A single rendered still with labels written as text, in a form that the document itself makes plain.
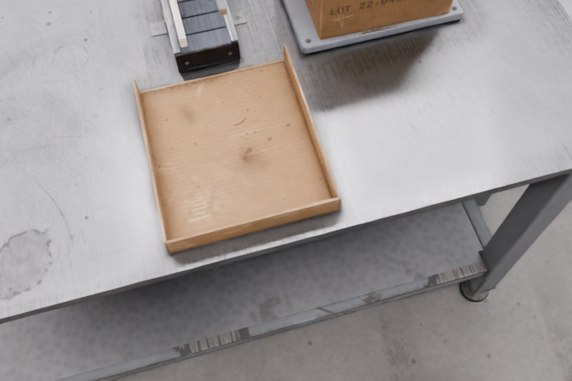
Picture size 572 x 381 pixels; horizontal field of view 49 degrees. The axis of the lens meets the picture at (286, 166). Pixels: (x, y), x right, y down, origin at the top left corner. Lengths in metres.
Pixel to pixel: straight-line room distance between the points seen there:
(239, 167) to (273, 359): 0.84
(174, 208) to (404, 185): 0.35
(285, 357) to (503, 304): 0.61
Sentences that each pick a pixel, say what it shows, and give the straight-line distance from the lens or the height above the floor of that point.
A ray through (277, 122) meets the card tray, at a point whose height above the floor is 0.83.
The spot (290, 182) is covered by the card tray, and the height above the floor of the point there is 0.83.
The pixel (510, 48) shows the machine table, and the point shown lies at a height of 0.83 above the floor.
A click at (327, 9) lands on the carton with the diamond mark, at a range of 1.05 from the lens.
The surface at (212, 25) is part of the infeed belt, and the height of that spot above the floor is 0.88.
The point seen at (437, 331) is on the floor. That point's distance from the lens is 1.78.
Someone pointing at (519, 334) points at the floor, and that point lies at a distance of 1.84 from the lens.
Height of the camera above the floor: 1.68
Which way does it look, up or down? 61 degrees down
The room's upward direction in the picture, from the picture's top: 1 degrees counter-clockwise
